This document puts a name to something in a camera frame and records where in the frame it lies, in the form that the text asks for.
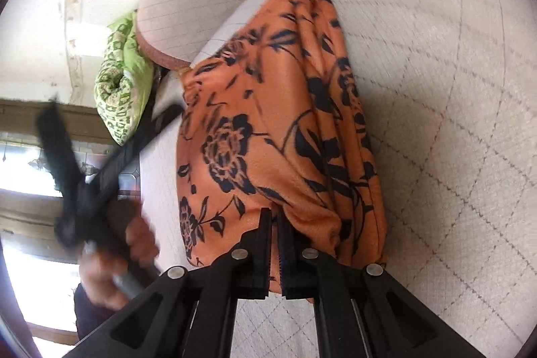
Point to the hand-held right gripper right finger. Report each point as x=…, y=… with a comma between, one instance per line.
x=289, y=261

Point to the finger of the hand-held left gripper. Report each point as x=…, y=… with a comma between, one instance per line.
x=138, y=144
x=58, y=148

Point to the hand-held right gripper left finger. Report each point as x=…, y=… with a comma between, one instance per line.
x=258, y=257

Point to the orange floral blouse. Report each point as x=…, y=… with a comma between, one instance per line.
x=260, y=110

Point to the person's left forearm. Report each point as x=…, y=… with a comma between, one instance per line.
x=90, y=318

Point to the person's left hand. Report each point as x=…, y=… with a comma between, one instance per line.
x=140, y=240

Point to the wooden door with stained glass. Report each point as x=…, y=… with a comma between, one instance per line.
x=84, y=123

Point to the green checked pillow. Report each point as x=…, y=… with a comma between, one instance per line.
x=121, y=89

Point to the dark cloth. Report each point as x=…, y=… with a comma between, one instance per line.
x=158, y=83

